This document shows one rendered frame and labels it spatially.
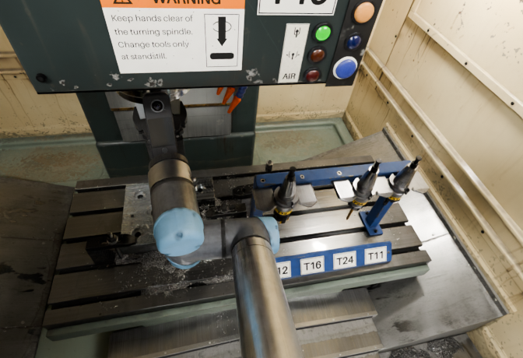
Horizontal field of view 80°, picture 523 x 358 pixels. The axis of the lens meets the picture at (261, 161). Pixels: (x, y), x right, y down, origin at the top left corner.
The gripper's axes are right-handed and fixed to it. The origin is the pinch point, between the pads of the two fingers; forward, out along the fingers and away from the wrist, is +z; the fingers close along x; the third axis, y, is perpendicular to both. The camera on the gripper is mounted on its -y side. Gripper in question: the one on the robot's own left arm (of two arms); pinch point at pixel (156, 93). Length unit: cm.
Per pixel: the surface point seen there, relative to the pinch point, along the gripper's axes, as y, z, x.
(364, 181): 18, -22, 47
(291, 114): 82, 69, 73
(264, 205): 21.7, -20.5, 20.6
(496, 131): 18, -15, 100
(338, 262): 49, -31, 45
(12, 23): -25.9, -18.8, -12.7
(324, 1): -28.9, -22.7, 21.6
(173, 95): -5.2, -7.9, 3.2
